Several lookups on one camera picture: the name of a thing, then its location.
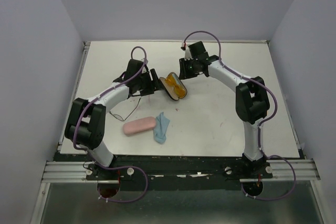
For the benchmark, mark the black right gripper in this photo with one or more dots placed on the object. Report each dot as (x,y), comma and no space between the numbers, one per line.
(183,73)

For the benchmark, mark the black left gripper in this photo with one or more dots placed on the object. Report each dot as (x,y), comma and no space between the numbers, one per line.
(157,84)

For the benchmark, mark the black glasses case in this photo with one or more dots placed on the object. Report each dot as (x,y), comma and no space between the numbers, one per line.
(168,89)

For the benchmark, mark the yellow transparent sunglasses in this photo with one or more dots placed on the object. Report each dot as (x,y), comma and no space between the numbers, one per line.
(173,81)

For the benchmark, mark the pink glasses case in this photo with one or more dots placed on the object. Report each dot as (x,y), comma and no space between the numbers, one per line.
(139,125)

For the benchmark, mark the thin wire-frame glasses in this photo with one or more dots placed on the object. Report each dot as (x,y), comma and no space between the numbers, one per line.
(123,115)

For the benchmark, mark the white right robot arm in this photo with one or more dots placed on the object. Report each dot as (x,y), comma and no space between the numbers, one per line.
(251,99)

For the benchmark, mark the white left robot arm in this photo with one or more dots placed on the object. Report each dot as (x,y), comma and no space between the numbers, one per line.
(86,122)

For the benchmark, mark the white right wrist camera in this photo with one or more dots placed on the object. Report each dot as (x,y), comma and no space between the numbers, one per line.
(187,53)

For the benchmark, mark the aluminium table frame rail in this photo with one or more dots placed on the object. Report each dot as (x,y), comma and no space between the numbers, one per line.
(86,46)

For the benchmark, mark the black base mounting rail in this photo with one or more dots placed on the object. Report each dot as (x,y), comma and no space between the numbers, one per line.
(171,173)

